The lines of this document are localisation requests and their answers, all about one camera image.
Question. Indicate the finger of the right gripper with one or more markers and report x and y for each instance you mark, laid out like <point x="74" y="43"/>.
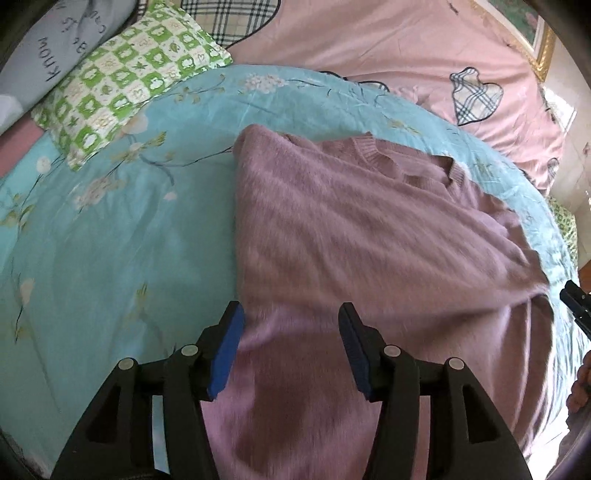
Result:
<point x="578" y="302"/>

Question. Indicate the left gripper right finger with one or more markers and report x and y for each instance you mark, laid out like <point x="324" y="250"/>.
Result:
<point x="468" y="438"/>

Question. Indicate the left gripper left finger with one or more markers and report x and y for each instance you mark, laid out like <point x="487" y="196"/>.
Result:
<point x="113" y="437"/>

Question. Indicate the mauve knit sweater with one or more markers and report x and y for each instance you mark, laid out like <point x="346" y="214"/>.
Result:
<point x="439" y="267"/>

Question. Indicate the person's right hand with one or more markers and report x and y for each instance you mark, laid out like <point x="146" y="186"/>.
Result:
<point x="580" y="390"/>

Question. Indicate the green patterned cloth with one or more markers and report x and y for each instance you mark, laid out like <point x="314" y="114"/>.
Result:
<point x="566" y="222"/>

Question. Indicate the teal floral quilt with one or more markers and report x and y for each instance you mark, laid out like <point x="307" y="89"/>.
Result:
<point x="132" y="254"/>

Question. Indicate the pink heart-print duvet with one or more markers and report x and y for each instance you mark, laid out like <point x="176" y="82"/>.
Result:
<point x="445" y="56"/>

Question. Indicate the gold framed floral painting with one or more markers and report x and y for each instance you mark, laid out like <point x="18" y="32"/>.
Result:
<point x="526" y="31"/>

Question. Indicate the pink folded blanket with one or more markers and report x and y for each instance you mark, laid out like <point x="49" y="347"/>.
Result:
<point x="16" y="142"/>

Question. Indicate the green checkered pillow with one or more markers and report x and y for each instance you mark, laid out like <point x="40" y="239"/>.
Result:
<point x="91" y="104"/>

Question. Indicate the grey printed pillow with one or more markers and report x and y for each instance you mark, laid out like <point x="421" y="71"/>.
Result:
<point x="52" y="47"/>

